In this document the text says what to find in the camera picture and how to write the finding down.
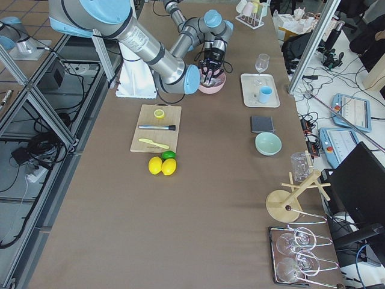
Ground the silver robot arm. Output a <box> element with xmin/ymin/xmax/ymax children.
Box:
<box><xmin>49</xmin><ymin>1</ymin><xmax>200</xmax><ymax>95</ymax></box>
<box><xmin>163</xmin><ymin>1</ymin><xmax>233</xmax><ymax>85</ymax></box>

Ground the metal ice scoop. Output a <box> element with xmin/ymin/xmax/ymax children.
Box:
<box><xmin>200</xmin><ymin>70</ymin><xmax>215</xmax><ymax>87</ymax></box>

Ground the green bowl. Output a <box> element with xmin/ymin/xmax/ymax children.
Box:
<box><xmin>255</xmin><ymin>132</ymin><xmax>282</xmax><ymax>156</ymax></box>

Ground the cream serving tray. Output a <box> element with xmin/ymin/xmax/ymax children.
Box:
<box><xmin>241</xmin><ymin>73</ymin><xmax>280</xmax><ymax>108</ymax></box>

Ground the white cup rack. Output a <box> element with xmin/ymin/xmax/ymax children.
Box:
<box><xmin>236</xmin><ymin>2</ymin><xmax>268</xmax><ymax>30</ymax></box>

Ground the wooden cup tree stand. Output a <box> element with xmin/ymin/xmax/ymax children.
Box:
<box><xmin>265</xmin><ymin>168</ymin><xmax>330</xmax><ymax>223</ymax></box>

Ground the mint green cup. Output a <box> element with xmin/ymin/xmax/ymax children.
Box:
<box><xmin>258</xmin><ymin>4</ymin><xmax>268</xmax><ymax>17</ymax></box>

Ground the steel muddler black tip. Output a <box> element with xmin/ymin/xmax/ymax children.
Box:
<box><xmin>138</xmin><ymin>125</ymin><xmax>176</xmax><ymax>131</ymax></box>

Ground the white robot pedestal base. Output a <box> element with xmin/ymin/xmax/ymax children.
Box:
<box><xmin>115</xmin><ymin>43</ymin><xmax>157</xmax><ymax>99</ymax></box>

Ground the grey folded cloth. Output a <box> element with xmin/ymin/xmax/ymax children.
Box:
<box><xmin>250</xmin><ymin>116</ymin><xmax>275</xmax><ymax>134</ymax></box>

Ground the blue teach pendant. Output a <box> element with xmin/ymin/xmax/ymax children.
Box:
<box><xmin>331</xmin><ymin>93</ymin><xmax>372</xmax><ymax>132</ymax></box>
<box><xmin>318</xmin><ymin>128</ymin><xmax>359</xmax><ymax>169</ymax></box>

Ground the lemon half slice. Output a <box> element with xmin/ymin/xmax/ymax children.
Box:
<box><xmin>153</xmin><ymin>109</ymin><xmax>165</xmax><ymax>119</ymax></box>

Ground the yellow plastic knife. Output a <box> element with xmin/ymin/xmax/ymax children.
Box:
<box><xmin>138</xmin><ymin>138</ymin><xmax>170</xmax><ymax>149</ymax></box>

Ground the clear wine glass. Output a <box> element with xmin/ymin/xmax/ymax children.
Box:
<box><xmin>253</xmin><ymin>54</ymin><xmax>270</xmax><ymax>86</ymax></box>

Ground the pink cup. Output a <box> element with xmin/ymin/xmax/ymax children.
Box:
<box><xmin>236</xmin><ymin>0</ymin><xmax>254</xmax><ymax>17</ymax></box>

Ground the pink bowl with ice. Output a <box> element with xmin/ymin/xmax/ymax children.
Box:
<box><xmin>199</xmin><ymin>73</ymin><xmax>227</xmax><ymax>95</ymax></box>

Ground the yellow lemon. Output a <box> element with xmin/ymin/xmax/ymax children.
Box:
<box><xmin>161</xmin><ymin>158</ymin><xmax>177</xmax><ymax>176</ymax></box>
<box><xmin>148</xmin><ymin>157</ymin><xmax>163</xmax><ymax>175</ymax></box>

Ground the yellow cup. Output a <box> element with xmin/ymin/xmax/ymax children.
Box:
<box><xmin>251</xmin><ymin>0</ymin><xmax>260</xmax><ymax>15</ymax></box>

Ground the hanging wine glass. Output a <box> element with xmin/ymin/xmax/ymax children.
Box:
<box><xmin>276</xmin><ymin>227</ymin><xmax>316</xmax><ymax>256</ymax></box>
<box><xmin>276</xmin><ymin>250</ymin><xmax>320</xmax><ymax>284</ymax></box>

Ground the aluminium frame post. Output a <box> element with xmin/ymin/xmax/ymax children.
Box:
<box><xmin>288</xmin><ymin>0</ymin><xmax>340</xmax><ymax>95</ymax></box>

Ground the wooden cutting board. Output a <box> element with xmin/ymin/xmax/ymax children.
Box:
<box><xmin>130</xmin><ymin>104</ymin><xmax>182</xmax><ymax>153</ymax></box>

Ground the blue cup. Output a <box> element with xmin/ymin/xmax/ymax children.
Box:
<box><xmin>258</xmin><ymin>85</ymin><xmax>273</xmax><ymax>104</ymax></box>

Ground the black monitor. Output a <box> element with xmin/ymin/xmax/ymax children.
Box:
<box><xmin>321</xmin><ymin>142</ymin><xmax>384</xmax><ymax>256</ymax></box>

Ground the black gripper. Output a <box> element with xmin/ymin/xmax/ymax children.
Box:
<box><xmin>199</xmin><ymin>39</ymin><xmax>226</xmax><ymax>79</ymax></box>

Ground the black glass rack tray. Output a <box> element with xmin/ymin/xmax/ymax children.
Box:
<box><xmin>269</xmin><ymin>211</ymin><xmax>341</xmax><ymax>288</ymax></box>

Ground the clear glass mug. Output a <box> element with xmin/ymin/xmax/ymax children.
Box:
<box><xmin>291</xmin><ymin>151</ymin><xmax>313</xmax><ymax>182</ymax></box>

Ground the green lime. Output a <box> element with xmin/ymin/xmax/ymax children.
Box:
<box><xmin>161</xmin><ymin>151</ymin><xmax>176</xmax><ymax>160</ymax></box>

